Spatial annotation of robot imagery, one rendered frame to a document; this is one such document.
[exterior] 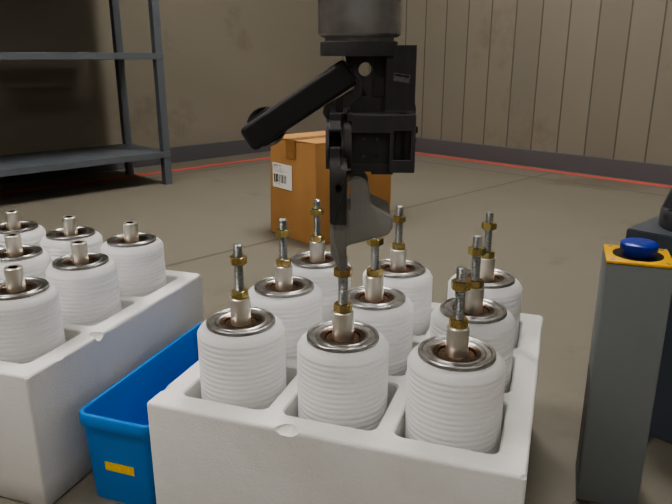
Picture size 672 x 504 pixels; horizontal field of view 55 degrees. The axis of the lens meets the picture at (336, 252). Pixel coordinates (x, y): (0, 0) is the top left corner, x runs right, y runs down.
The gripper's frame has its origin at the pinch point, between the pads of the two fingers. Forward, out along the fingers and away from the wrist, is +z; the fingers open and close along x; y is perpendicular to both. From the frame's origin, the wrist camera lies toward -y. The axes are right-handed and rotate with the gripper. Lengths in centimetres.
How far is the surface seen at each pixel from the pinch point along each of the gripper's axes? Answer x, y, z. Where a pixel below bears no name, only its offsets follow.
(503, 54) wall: 279, 80, -20
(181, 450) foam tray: -2.6, -16.4, 21.4
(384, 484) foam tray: -9.5, 4.8, 20.1
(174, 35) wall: 277, -86, -28
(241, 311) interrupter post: 2.6, -10.2, 7.5
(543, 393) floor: 33, 34, 34
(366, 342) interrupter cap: -1.9, 3.1, 9.0
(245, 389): -1.1, -9.5, 14.9
